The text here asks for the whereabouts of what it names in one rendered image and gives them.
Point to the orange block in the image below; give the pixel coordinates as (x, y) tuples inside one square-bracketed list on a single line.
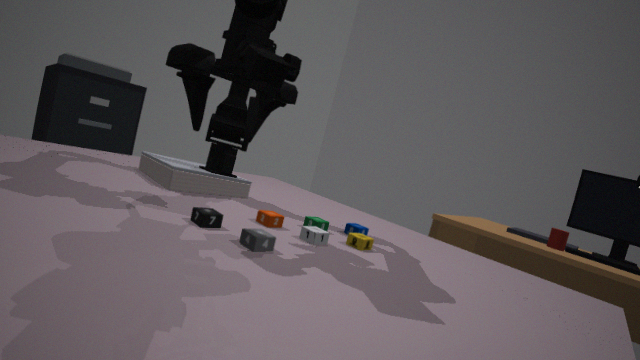
[(270, 219)]

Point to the blue digit block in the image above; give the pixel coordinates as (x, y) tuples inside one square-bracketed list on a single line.
[(356, 228)]

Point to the green block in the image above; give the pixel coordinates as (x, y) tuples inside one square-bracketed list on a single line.
[(316, 222)]

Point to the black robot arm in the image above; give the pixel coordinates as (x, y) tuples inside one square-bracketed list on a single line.
[(261, 64)]

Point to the yellow block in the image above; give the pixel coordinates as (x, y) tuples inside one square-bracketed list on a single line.
[(359, 241)]

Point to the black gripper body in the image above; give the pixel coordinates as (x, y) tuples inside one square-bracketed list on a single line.
[(191, 58)]

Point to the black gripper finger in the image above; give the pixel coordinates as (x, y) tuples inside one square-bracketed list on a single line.
[(259, 110), (197, 86)]

